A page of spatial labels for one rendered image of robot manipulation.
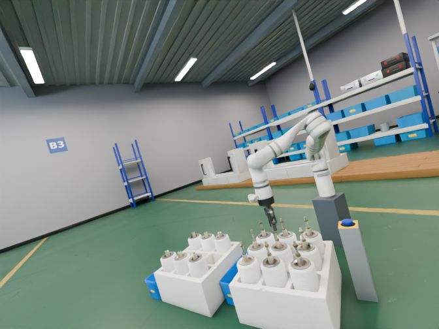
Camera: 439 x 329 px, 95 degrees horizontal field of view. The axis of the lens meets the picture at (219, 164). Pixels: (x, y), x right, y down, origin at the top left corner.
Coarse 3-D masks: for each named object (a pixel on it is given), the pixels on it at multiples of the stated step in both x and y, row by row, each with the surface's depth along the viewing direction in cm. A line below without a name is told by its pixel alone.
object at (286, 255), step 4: (288, 248) 91; (272, 252) 91; (276, 252) 90; (280, 252) 89; (284, 252) 89; (288, 252) 90; (276, 256) 90; (280, 256) 89; (284, 256) 89; (288, 256) 89; (292, 256) 92; (284, 260) 89; (288, 260) 89; (284, 264) 89; (288, 264) 89; (288, 268) 89
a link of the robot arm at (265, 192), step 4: (260, 188) 89; (264, 188) 89; (268, 188) 90; (256, 192) 91; (260, 192) 89; (264, 192) 89; (268, 192) 89; (248, 196) 94; (252, 196) 91; (256, 196) 90; (260, 196) 90; (264, 196) 89; (268, 196) 89; (252, 200) 88; (256, 200) 90
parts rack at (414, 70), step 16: (416, 48) 394; (384, 80) 402; (416, 80) 367; (352, 96) 501; (416, 96) 372; (304, 112) 549; (320, 112) 517; (368, 112) 435; (432, 112) 398; (336, 128) 547; (416, 128) 383
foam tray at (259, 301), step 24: (336, 264) 95; (240, 288) 85; (264, 288) 80; (288, 288) 76; (336, 288) 84; (240, 312) 87; (264, 312) 81; (288, 312) 75; (312, 312) 70; (336, 312) 75
